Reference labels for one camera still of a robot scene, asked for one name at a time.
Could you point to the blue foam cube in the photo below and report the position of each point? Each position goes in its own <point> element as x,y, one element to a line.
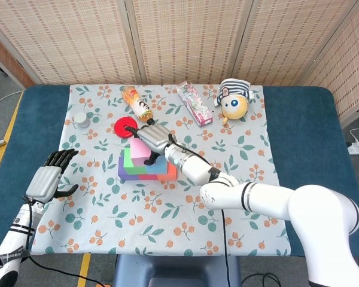
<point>158,167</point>

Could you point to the small white jar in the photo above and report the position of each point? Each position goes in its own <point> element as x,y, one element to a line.
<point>81,121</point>

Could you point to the pink toothbrush package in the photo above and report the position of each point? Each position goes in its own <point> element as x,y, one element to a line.
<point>194,104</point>

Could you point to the woven folding screen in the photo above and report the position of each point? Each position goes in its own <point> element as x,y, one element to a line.
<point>182,39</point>

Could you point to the floral tablecloth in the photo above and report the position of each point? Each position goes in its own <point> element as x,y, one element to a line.
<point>122,233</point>

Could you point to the red foam cube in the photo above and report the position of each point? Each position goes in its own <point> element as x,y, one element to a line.
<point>148,177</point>

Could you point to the orange drink bottle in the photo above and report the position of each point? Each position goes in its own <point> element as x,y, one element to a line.
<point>139,107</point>

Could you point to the red plastic disc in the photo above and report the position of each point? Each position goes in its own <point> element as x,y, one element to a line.
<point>121,127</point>

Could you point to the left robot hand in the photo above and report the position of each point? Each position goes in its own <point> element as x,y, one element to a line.
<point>45,182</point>

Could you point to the yellow plush toy striped hat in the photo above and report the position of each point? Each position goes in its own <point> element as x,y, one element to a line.
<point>233,104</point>

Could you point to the purple foam cube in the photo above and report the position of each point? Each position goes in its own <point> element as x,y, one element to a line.
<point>122,175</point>

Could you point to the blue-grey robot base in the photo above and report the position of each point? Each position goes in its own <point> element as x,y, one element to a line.
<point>176,269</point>

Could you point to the orange foam cube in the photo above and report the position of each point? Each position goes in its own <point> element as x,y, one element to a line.
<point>170,175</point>

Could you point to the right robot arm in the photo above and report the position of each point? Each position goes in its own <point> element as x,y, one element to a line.
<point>272,203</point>

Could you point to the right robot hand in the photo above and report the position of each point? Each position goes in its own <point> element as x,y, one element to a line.
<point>155,137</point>

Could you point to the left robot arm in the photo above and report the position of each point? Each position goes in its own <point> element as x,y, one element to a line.
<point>13,239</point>

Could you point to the pink foam cube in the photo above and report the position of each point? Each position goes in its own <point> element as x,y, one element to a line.
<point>139,152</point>

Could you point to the green foam cube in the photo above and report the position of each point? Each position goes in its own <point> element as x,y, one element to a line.
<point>130,166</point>

